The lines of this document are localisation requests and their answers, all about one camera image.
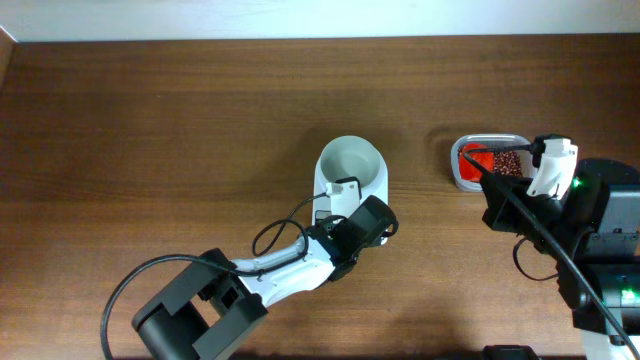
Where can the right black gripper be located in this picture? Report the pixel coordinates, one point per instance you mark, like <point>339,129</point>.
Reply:
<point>498,201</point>

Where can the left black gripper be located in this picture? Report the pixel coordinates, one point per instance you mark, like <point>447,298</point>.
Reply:
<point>328,224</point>

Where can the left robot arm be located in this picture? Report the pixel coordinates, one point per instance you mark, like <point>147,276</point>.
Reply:
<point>211,308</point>

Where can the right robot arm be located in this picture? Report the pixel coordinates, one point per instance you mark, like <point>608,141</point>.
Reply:
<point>592,233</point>

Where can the white digital kitchen scale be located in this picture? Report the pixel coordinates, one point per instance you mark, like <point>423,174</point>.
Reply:
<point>379,188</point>

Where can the red adzuki beans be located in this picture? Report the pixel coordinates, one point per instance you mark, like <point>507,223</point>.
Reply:
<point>502,163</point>

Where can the white round bowl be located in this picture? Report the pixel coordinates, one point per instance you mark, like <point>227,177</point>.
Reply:
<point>349,156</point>

